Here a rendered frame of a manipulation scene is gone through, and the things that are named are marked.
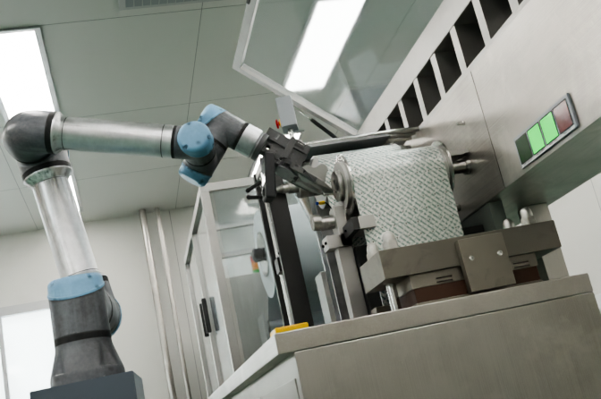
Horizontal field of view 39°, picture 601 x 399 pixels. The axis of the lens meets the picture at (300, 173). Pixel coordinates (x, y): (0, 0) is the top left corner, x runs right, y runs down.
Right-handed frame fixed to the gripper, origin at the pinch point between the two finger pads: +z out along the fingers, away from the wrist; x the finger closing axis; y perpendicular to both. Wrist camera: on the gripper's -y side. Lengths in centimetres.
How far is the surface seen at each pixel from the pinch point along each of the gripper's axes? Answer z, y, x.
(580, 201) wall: 175, 214, 331
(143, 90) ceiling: -113, 108, 280
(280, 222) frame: -6.0, -4.1, 25.1
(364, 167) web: 4.8, 7.2, -8.0
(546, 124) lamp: 31, 19, -44
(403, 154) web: 11.8, 15.7, -6.9
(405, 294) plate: 23.8, -19.5, -21.0
